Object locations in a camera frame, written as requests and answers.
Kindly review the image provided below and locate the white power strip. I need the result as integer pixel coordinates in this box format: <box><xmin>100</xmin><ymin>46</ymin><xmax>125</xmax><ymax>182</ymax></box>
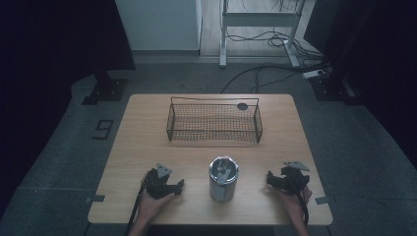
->
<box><xmin>302</xmin><ymin>68</ymin><xmax>328</xmax><ymax>80</ymax></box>

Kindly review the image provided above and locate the person's left hand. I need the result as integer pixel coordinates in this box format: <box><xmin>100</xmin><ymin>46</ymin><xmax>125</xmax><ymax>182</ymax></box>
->
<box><xmin>135</xmin><ymin>191</ymin><xmax>177</xmax><ymax>224</ymax></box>

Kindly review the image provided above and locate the white desk frame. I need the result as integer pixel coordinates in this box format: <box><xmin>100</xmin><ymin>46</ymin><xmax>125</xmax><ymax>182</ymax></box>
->
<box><xmin>218</xmin><ymin>0</ymin><xmax>309</xmax><ymax>69</ymax></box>

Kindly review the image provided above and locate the black stand base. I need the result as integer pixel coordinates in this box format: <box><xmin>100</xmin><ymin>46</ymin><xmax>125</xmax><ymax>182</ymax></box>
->
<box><xmin>308</xmin><ymin>72</ymin><xmax>363</xmax><ymax>106</ymax></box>
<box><xmin>81</xmin><ymin>70</ymin><xmax>130</xmax><ymax>106</ymax></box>

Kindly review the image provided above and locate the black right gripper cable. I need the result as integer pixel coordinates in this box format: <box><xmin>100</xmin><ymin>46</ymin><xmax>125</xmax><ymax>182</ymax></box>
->
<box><xmin>291</xmin><ymin>183</ymin><xmax>311</xmax><ymax>228</ymax></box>

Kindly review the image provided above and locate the wire mesh basket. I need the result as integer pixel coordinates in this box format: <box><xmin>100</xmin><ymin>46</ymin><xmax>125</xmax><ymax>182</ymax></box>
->
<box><xmin>165</xmin><ymin>95</ymin><xmax>264</xmax><ymax>144</ymax></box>

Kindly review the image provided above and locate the dark curtain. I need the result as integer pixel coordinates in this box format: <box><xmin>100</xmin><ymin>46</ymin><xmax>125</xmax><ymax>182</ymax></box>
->
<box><xmin>0</xmin><ymin>0</ymin><xmax>137</xmax><ymax>219</ymax></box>
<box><xmin>303</xmin><ymin>0</ymin><xmax>417</xmax><ymax>171</ymax></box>

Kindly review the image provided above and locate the white wall panel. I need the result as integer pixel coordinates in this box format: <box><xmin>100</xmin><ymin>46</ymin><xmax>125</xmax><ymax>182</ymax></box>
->
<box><xmin>114</xmin><ymin>0</ymin><xmax>203</xmax><ymax>52</ymax></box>

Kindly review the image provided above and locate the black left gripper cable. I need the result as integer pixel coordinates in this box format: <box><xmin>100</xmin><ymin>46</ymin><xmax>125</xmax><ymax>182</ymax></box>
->
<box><xmin>125</xmin><ymin>170</ymin><xmax>149</xmax><ymax>236</ymax></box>

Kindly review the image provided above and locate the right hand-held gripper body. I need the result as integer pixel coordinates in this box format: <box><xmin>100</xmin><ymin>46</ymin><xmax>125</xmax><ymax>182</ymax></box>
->
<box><xmin>278</xmin><ymin>160</ymin><xmax>311</xmax><ymax>197</ymax></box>

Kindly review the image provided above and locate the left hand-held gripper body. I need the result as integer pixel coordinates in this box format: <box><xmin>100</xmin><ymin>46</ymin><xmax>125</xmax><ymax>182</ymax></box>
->
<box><xmin>144</xmin><ymin>162</ymin><xmax>175</xmax><ymax>201</ymax></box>

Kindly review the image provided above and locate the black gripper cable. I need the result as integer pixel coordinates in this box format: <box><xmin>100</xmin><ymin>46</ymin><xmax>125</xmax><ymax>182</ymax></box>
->
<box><xmin>125</xmin><ymin>170</ymin><xmax>149</xmax><ymax>236</ymax></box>
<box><xmin>291</xmin><ymin>183</ymin><xmax>311</xmax><ymax>228</ymax></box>

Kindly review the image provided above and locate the person's right hand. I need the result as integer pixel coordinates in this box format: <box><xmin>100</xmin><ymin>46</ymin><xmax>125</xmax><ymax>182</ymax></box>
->
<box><xmin>277</xmin><ymin>186</ymin><xmax>314</xmax><ymax>224</ymax></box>

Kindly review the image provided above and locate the tangle of black floor cables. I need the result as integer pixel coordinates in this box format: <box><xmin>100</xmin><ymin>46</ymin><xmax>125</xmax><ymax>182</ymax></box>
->
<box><xmin>219</xmin><ymin>28</ymin><xmax>332</xmax><ymax>95</ymax></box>

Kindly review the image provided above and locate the silver metal can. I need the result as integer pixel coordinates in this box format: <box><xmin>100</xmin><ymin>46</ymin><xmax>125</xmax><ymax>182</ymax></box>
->
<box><xmin>208</xmin><ymin>155</ymin><xmax>240</xmax><ymax>204</ymax></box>

